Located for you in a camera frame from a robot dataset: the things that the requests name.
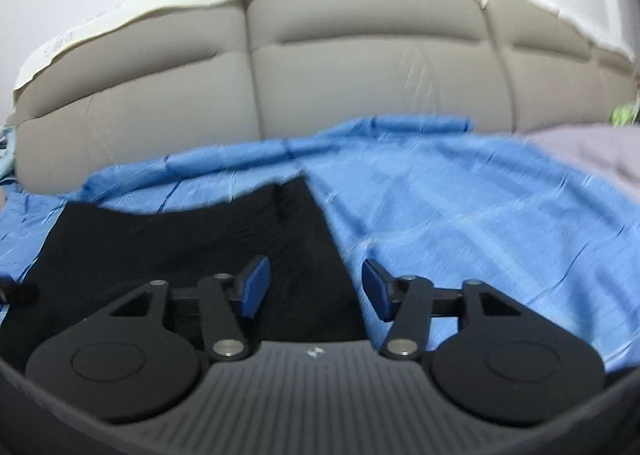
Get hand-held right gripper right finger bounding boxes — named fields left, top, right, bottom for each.
left=361, top=257, right=547, bottom=362

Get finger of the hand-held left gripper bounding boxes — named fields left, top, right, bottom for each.
left=0, top=277, right=37, bottom=307

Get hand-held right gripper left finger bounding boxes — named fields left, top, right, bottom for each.
left=80, top=255, right=271, bottom=362

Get black pants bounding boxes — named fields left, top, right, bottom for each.
left=2, top=175, right=372, bottom=372

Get blue checked bed sheet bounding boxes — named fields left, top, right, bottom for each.
left=0, top=116, right=640, bottom=377

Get light green cloth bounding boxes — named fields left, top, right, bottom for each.
left=0, top=124, right=20, bottom=184

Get beige padded headboard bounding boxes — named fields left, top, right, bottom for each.
left=7, top=0, right=640, bottom=197

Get green printed cloth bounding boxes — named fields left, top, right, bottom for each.
left=611, top=99, right=640, bottom=128

